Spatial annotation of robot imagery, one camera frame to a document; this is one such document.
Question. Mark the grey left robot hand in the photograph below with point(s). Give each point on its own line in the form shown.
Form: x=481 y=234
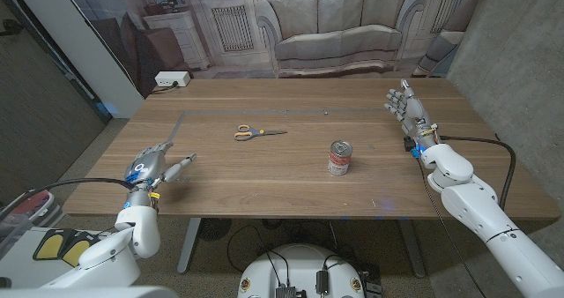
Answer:
x=145 y=168

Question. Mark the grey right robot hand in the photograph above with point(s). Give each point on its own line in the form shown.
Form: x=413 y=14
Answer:
x=416 y=115

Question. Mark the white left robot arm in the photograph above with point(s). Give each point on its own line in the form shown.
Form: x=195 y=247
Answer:
x=110 y=262

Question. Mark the black adapter on robot base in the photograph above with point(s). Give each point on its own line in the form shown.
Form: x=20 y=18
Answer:
x=322 y=282

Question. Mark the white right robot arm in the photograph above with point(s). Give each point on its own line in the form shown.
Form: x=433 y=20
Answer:
x=471 y=201

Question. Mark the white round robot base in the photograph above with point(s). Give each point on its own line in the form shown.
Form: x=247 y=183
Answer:
x=299 y=267

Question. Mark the red white tomato can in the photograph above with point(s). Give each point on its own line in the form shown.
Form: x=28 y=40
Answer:
x=339 y=161

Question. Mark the grey table leg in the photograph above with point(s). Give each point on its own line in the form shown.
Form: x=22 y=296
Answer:
x=188 y=245
x=412 y=249

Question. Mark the dark round floor object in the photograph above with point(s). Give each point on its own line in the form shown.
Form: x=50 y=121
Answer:
x=214 y=229

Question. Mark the white power strip box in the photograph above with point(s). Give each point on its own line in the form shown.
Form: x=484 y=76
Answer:
x=172 y=78

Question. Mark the yellow black foot pedal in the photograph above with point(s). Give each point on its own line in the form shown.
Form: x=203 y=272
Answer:
x=49 y=246
x=72 y=254

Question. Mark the printed living room backdrop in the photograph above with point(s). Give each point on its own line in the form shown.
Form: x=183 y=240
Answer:
x=335 y=29

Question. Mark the red item in plastic case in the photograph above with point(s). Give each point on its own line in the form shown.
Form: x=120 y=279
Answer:
x=31 y=203

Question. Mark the grey tape line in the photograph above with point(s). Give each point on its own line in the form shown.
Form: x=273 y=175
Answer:
x=264 y=112

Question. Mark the clear plastic box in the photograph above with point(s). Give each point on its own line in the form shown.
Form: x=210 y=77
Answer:
x=13 y=232

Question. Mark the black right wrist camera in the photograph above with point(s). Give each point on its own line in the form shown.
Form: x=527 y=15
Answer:
x=410 y=144

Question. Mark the white wall pillar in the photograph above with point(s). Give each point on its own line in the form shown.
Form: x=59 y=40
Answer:
x=88 y=55

